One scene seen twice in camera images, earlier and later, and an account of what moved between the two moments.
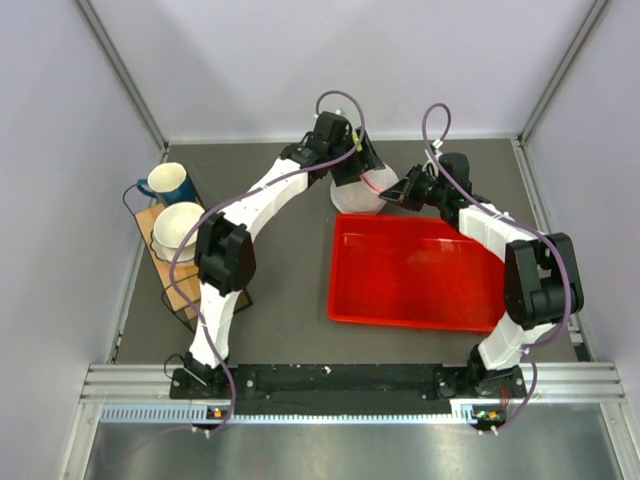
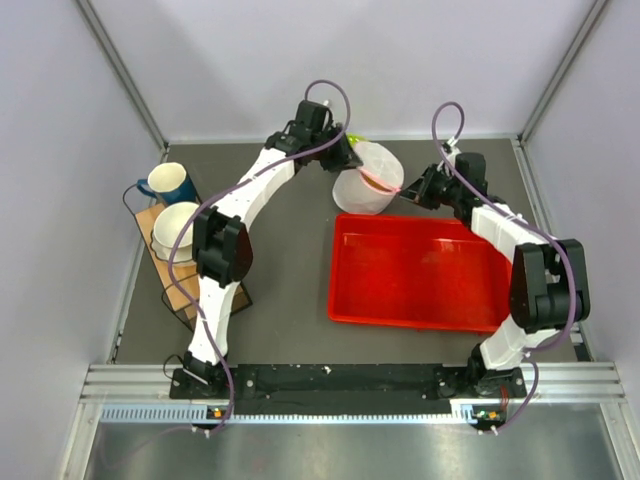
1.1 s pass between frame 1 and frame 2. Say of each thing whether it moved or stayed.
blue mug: stayed
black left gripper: moved
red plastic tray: stayed
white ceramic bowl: stayed
